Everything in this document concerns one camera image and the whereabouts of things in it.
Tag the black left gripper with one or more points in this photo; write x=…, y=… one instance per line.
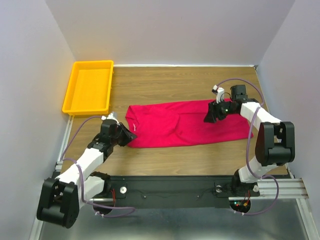
x=129, y=136

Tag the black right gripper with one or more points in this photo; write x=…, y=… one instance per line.
x=213, y=112

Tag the pink t shirt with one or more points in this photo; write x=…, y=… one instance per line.
x=181, y=124

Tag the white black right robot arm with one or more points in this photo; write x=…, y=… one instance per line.
x=275, y=143

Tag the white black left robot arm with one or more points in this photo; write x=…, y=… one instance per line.
x=63, y=196

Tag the yellow plastic tray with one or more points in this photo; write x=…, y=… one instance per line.
x=89, y=88

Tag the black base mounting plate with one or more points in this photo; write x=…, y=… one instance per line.
x=173, y=192

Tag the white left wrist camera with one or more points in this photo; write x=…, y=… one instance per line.
x=112, y=116

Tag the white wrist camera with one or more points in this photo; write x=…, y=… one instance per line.
x=219, y=93
x=112, y=116

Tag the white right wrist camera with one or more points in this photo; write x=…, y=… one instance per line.
x=219, y=93

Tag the aluminium frame rail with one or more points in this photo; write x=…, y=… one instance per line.
x=281, y=207

